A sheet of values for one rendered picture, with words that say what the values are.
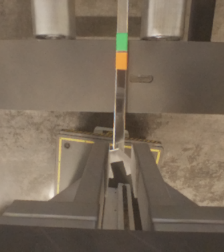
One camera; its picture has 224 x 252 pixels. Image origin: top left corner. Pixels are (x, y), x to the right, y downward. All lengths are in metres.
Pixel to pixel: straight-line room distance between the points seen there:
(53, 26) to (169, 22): 0.28
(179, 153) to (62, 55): 1.46
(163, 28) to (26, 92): 0.37
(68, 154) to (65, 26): 0.87
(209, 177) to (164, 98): 1.61
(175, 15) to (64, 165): 1.05
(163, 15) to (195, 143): 1.26
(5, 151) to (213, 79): 1.71
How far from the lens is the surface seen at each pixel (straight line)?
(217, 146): 1.73
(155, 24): 0.52
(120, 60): 0.23
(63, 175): 1.32
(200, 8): 0.70
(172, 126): 1.53
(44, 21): 0.54
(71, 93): 0.25
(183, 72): 0.25
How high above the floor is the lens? 1.40
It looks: 74 degrees down
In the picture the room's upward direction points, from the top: 174 degrees counter-clockwise
